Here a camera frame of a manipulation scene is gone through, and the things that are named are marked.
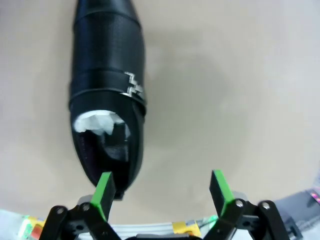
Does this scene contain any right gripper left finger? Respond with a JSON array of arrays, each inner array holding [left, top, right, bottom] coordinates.
[[41, 171, 121, 240]]

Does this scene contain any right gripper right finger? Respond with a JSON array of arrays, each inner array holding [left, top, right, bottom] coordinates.
[[202, 169, 292, 240]]

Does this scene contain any white paper shoe stuffing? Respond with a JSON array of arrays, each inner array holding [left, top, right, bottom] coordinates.
[[73, 109, 126, 137]]

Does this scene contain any black leather dress shoe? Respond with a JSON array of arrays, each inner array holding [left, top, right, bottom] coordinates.
[[66, 0, 149, 201]]

